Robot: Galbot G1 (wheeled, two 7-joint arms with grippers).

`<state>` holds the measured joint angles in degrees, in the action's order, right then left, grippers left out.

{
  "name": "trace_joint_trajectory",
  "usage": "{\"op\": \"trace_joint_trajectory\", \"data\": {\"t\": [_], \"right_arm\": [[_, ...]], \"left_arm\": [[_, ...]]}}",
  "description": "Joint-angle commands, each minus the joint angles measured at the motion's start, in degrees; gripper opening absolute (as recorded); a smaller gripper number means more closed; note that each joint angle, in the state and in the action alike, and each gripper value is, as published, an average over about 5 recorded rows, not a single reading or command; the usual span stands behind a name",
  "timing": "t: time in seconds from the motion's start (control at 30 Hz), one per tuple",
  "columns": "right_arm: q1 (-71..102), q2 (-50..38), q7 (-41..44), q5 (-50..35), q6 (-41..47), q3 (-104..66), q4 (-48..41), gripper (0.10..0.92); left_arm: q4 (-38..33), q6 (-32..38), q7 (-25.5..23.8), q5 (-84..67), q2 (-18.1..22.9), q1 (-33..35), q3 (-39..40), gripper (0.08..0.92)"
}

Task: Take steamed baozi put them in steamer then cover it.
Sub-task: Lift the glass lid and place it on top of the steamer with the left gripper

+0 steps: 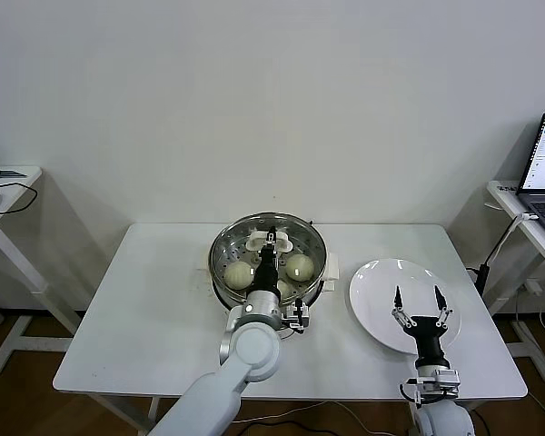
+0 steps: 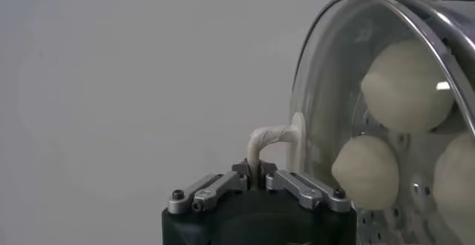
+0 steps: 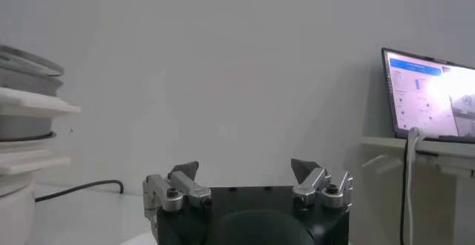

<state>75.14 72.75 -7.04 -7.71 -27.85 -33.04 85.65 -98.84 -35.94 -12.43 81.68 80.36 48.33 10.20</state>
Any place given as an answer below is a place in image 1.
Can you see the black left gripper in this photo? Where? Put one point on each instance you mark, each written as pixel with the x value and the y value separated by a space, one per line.
pixel 265 272

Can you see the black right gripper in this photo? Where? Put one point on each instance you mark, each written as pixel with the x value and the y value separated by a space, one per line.
pixel 427 336

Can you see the round glass pot lid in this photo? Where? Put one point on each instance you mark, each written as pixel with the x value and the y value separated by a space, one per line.
pixel 285 241

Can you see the white steamed baozi bun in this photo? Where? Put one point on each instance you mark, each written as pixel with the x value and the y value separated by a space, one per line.
pixel 298 268
pixel 286 288
pixel 238 275

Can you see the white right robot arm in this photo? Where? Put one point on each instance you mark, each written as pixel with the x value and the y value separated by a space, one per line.
pixel 440 418

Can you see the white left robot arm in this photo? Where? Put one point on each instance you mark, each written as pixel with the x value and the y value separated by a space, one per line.
pixel 254 349

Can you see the perforated steel steamer basket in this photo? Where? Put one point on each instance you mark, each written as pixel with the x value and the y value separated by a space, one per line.
pixel 312 290

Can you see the round white plate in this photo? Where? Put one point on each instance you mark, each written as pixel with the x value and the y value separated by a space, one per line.
pixel 372 290

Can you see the white power adapter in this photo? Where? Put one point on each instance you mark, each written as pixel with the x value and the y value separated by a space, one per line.
pixel 532 287

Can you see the white side table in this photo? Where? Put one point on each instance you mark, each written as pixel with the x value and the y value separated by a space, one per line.
pixel 18 187
pixel 505 198

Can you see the printed paper label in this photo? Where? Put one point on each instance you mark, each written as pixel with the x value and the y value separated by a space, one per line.
pixel 505 187

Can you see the flat green item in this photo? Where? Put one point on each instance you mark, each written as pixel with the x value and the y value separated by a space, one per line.
pixel 2 173

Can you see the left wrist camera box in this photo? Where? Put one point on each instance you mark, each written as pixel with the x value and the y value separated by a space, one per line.
pixel 297 315

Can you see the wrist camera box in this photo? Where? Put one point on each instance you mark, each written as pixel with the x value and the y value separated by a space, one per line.
pixel 297 315
pixel 447 381

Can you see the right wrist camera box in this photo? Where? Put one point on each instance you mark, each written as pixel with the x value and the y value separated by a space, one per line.
pixel 447 381

